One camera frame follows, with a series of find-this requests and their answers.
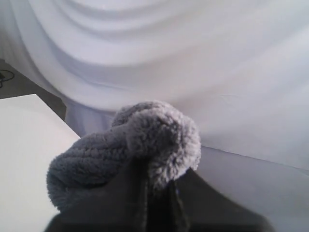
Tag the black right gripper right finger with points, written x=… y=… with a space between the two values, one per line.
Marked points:
x=197 y=207

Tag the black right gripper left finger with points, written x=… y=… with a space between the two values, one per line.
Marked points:
x=121 y=207

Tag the grey fleece towel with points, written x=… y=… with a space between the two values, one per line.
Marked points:
x=152 y=129

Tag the grey backdrop cloth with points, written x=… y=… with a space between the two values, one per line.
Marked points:
x=238 y=68

